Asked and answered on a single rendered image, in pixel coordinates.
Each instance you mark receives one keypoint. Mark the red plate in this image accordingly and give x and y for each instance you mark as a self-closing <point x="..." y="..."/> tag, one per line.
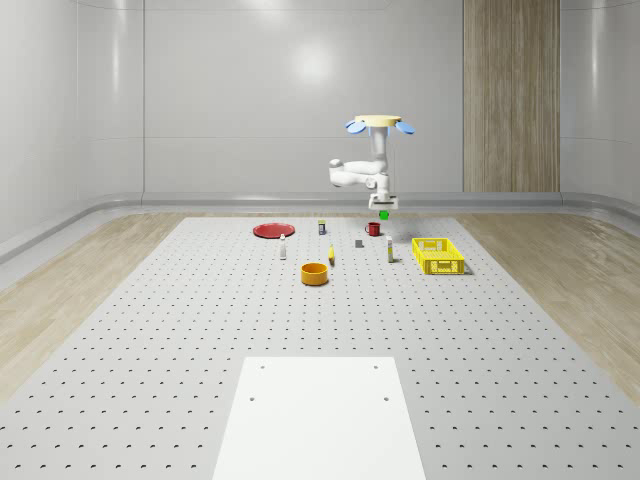
<point x="273" y="230"/>

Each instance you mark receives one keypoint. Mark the small white bottle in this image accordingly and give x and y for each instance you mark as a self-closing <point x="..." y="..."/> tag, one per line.
<point x="390" y="250"/>
<point x="283" y="249"/>

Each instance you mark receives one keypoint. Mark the banana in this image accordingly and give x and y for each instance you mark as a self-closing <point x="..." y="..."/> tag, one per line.
<point x="331" y="254"/>

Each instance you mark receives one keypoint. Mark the white board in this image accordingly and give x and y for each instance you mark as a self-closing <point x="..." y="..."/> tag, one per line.
<point x="318" y="420"/>

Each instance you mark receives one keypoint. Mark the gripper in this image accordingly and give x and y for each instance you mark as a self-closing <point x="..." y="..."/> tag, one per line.
<point x="384" y="201"/>

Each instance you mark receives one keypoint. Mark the yellow bowl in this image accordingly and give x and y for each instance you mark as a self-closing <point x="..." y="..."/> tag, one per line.
<point x="314" y="274"/>

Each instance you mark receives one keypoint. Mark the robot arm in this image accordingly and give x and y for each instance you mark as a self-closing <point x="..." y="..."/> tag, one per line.
<point x="354" y="172"/>

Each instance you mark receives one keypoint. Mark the yellow basket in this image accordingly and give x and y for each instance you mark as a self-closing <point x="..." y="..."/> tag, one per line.
<point x="437" y="255"/>

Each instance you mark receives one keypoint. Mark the red mug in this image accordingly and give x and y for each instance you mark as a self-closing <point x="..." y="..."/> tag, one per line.
<point x="374" y="229"/>

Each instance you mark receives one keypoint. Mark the flat-sided can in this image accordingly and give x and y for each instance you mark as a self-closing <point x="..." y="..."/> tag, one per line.
<point x="322" y="228"/>

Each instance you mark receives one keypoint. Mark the drone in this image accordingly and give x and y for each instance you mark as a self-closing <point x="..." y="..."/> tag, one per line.
<point x="378" y="121"/>

